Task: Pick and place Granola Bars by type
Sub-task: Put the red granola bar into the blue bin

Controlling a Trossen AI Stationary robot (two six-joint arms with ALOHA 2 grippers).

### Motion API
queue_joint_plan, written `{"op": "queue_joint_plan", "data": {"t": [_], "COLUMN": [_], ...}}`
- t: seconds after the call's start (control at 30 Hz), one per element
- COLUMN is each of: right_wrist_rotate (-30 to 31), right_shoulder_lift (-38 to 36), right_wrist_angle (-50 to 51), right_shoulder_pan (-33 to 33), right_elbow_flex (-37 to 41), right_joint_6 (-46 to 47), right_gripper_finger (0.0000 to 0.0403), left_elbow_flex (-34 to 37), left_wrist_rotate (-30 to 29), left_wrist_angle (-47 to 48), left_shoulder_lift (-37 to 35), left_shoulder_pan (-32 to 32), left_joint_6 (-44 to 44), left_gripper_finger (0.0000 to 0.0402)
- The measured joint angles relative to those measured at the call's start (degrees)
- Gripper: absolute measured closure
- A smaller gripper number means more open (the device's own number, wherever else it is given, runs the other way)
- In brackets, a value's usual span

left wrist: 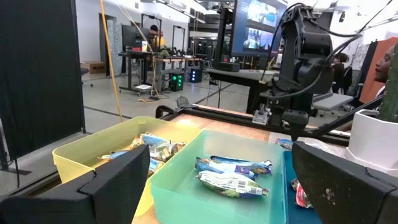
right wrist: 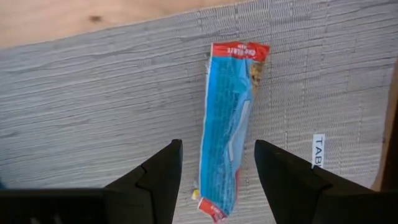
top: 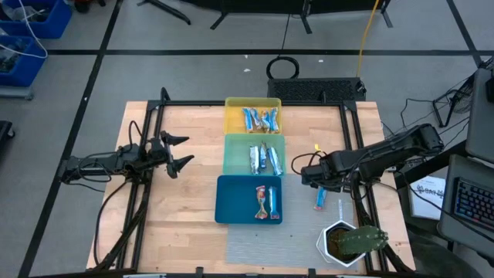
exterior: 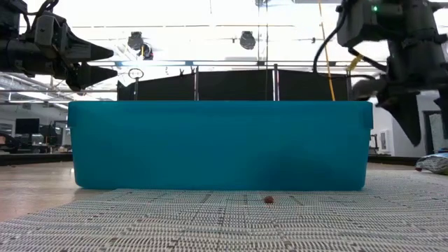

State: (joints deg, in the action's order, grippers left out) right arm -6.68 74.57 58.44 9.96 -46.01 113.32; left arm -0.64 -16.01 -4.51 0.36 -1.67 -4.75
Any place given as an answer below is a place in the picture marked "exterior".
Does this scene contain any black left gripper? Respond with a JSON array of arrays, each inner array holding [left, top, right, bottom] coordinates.
[[13, 12, 118, 91]]

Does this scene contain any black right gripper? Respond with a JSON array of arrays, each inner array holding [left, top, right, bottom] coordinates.
[[377, 33, 448, 148]]

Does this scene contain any bright blue granola bar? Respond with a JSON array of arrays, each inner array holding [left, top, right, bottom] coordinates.
[[415, 152, 448, 176]]

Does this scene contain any long horizontal ceiling beam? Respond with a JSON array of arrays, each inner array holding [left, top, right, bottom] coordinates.
[[87, 59, 389, 68]]

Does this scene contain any black computer monitor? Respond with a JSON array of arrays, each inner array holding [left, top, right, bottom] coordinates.
[[14, 118, 41, 135]]

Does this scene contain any black partition panel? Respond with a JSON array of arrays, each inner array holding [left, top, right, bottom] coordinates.
[[117, 69, 351, 102]]

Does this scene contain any blue plastic bin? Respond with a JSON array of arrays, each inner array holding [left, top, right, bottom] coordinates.
[[67, 100, 374, 192]]

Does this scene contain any grey mesh mat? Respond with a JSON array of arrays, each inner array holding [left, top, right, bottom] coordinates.
[[0, 169, 448, 252]]

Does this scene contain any black ring on post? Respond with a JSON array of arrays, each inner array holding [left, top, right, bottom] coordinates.
[[127, 67, 145, 102]]

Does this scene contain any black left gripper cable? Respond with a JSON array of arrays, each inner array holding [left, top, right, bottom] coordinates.
[[19, 0, 60, 34]]

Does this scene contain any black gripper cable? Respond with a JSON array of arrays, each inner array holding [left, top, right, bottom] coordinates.
[[312, 8, 389, 80], [19, 0, 60, 34]]

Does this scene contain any yellow cable tag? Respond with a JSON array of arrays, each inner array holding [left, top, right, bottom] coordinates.
[[347, 53, 365, 74]]

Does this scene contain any yellow hanging cable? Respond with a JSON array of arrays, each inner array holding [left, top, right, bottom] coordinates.
[[317, 0, 336, 102]]

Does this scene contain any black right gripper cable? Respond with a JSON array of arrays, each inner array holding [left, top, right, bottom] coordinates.
[[312, 8, 389, 80]]

